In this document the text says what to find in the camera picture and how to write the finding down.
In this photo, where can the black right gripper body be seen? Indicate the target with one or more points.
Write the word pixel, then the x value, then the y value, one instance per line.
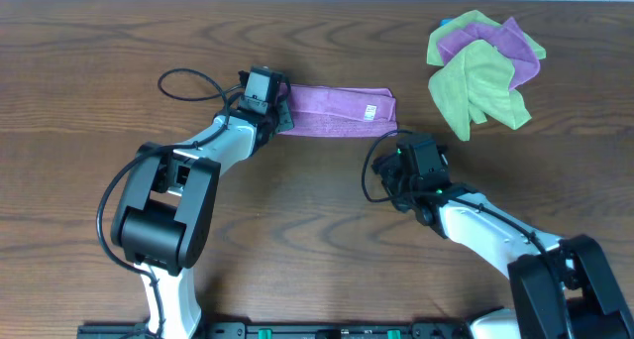
pixel 395 185

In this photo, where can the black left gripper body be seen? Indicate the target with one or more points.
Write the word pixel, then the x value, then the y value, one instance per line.
pixel 281 115

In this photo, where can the purple microfiber cloth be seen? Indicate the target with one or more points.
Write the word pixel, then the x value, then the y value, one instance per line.
pixel 331 112

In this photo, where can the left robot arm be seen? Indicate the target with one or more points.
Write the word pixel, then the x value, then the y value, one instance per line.
pixel 154 217

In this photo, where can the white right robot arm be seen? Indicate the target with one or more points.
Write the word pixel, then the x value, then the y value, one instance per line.
pixel 561 288

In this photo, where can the white cloth label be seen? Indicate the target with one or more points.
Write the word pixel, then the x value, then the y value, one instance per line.
pixel 370 113

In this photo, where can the green cloth front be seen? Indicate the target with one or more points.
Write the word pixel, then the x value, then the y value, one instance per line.
pixel 475 85

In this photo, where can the green cloth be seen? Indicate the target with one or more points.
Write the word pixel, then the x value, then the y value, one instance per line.
pixel 475 85
pixel 458 24

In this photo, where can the blue cloth under pile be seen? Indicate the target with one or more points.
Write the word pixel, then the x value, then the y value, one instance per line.
pixel 446 21

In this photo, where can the purple cloth in pile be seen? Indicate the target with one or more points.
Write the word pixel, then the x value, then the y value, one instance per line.
pixel 507 38

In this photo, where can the green cloth back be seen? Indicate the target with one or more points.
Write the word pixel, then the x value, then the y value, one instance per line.
pixel 458 24

